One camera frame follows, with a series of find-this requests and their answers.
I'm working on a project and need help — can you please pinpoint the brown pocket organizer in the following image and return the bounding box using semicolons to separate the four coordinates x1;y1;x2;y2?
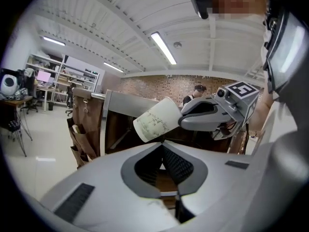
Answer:
67;88;107;169

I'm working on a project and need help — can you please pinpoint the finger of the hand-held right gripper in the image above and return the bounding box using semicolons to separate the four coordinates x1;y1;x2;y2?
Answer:
181;97;219;117
178;114;230;131

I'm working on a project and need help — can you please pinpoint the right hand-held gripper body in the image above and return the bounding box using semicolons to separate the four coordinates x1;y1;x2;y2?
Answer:
211;80;260;140

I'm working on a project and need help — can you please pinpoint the person's right forearm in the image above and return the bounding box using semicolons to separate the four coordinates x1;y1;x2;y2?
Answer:
248;88;275;131

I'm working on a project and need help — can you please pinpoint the white desk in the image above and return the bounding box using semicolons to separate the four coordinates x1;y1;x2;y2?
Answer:
35;85;56;112

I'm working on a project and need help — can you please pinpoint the white round device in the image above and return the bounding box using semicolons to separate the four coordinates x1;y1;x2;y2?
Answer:
0;74;19;94

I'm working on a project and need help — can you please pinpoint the black office chair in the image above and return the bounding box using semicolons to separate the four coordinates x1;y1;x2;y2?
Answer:
21;76;40;115

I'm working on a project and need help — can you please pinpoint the brown wooden desk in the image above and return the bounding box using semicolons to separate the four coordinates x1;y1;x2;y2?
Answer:
0;95;33;130

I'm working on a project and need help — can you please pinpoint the white storage shelving unit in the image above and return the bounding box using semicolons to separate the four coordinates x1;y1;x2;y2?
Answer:
25;54;66;104
62;63;100;99

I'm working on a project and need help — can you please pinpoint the black chest-mounted monitor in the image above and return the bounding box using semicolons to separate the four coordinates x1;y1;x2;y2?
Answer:
262;10;309;95

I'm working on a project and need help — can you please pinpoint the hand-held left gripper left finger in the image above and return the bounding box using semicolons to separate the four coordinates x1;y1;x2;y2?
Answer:
40;143;180;228

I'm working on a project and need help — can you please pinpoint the person's white T-shirt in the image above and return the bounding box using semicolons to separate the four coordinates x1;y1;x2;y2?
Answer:
248;15;309;232

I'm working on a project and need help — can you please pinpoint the white bamboo-print paper cup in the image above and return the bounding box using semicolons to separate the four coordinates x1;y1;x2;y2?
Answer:
133;97;183;144

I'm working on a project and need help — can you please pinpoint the long ceiling light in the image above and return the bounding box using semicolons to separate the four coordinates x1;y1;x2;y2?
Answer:
150;31;177;65
103;61;124;73
42;36;66;47

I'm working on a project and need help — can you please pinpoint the black wire-leg stand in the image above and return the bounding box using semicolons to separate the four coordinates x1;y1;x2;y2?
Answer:
6;100;33;157

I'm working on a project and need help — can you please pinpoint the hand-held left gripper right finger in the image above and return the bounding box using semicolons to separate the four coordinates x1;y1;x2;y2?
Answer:
162;141;252;226

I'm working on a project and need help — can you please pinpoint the person's head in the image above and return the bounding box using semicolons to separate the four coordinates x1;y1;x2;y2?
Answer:
207;0;269;19

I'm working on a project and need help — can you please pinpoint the pink-lit computer monitor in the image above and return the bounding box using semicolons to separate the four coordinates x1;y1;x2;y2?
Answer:
37;71;52;83

